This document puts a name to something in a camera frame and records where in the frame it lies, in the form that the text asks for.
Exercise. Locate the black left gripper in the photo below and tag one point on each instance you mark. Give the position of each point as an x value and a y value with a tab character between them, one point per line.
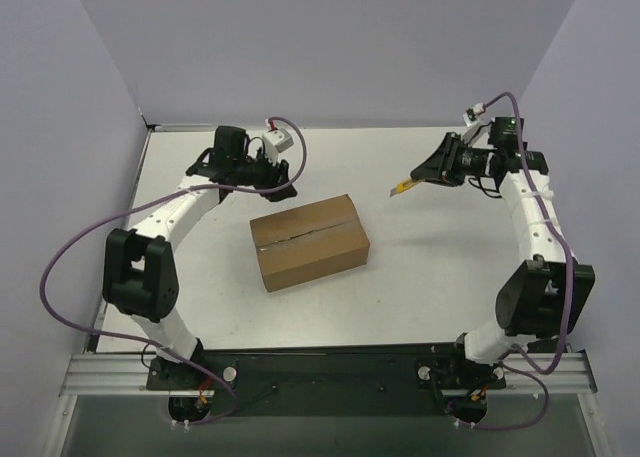
275	175

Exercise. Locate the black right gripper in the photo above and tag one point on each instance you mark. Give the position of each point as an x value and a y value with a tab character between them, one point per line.
447	158

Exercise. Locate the yellow utility knife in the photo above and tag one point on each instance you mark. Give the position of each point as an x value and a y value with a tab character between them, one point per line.
403	186

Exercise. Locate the brown cardboard express box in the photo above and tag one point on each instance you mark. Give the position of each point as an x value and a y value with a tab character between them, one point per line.
309	242

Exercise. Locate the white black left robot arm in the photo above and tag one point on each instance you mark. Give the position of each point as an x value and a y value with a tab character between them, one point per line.
140	275

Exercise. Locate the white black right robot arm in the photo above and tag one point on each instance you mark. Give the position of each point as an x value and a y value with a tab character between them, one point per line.
546	294

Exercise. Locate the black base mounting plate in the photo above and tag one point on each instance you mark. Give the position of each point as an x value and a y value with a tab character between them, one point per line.
416	380

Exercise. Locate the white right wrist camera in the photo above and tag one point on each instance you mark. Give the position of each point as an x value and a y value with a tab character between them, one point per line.
472	119

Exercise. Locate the aluminium front frame rail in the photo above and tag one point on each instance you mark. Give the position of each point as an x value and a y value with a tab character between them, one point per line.
124	375

